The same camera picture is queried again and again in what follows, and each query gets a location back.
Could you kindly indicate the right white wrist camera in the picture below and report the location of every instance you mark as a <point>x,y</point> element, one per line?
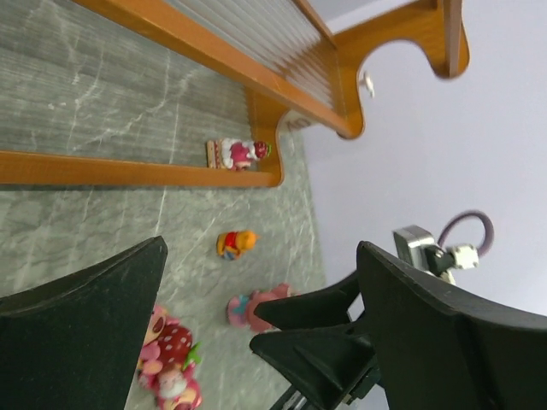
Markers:
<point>418,248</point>

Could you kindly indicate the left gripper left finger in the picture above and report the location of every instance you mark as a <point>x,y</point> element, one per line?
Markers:
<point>74,343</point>

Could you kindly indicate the pink bear blue glasses toy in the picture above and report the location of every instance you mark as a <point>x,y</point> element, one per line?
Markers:
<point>240,310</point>

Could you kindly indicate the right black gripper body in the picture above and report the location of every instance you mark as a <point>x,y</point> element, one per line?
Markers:
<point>292,398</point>

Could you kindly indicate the orange wooden shelf rack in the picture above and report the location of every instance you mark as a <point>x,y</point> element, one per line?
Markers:
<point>127,93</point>

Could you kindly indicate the pink bear strawberry hat toy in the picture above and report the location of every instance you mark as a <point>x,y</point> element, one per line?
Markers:
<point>174,390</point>

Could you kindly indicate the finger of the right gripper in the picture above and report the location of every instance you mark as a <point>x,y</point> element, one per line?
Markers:
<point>318,309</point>
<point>324,364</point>

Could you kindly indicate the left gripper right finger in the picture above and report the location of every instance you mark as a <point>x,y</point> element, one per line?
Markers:
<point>441,347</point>

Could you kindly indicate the orange bear toy right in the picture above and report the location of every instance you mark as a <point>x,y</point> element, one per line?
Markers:
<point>233,244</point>

